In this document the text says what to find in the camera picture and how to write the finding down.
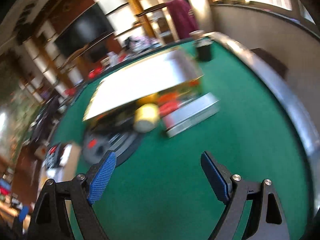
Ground cardboard tray box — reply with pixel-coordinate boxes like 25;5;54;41
39;142;81;187

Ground black white snack bag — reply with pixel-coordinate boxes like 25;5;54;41
44;142;66;169

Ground round grey table console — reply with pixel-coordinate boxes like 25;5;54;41
82;129;144;167

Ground grey medicine box red end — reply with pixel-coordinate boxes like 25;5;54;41
163;93;220;138

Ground yellow lidded jar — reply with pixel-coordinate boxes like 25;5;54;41
133;103;160;133

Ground black cup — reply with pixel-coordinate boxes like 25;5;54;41
194;39;213;62

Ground black television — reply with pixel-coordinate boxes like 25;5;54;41
54;3;114;57

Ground maroon cloth on chair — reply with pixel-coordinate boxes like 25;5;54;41
165;0;199;40

